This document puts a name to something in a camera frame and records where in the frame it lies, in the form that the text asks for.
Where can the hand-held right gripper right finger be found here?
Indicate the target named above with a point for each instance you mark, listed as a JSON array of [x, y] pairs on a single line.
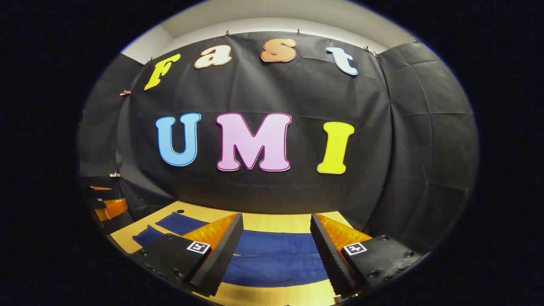
[[329, 255]]

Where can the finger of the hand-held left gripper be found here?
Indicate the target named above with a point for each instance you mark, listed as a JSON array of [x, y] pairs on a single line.
[[101, 188], [111, 208]]

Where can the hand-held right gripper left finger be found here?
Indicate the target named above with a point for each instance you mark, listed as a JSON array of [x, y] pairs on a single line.
[[221, 255]]

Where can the blue denim jeans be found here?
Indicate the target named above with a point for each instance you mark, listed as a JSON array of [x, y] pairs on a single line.
[[276, 259]]

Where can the black backdrop cloth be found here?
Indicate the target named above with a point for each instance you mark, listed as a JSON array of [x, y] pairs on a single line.
[[306, 97]]

